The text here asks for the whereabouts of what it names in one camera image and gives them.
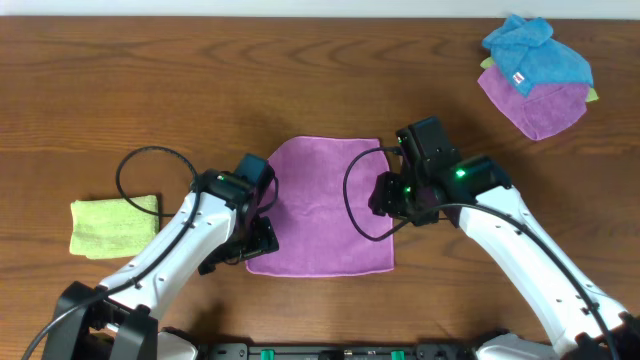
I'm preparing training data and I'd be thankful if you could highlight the purple microfiber cloth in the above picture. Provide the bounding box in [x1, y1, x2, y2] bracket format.
[246, 136, 394, 278]

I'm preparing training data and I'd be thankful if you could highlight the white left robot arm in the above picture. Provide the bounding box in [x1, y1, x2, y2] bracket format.
[43, 165, 278, 359]

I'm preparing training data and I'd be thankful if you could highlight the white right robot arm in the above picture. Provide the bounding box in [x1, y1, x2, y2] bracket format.
[369, 156, 639, 359]

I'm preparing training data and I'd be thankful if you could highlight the folded light green cloth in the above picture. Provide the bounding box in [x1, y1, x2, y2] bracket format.
[69, 195, 159, 260]

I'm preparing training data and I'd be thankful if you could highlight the purple cloth in pile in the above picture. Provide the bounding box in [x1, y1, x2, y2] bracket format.
[477, 65, 591, 141]

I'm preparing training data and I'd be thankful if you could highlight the blue cloth with tag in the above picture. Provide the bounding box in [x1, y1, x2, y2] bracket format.
[482, 14, 594, 97]

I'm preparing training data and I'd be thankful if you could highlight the green cloth under pile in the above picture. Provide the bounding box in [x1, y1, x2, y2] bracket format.
[480, 57, 599, 103]

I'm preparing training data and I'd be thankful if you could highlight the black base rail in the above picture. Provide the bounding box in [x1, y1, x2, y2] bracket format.
[198, 343, 477, 360]

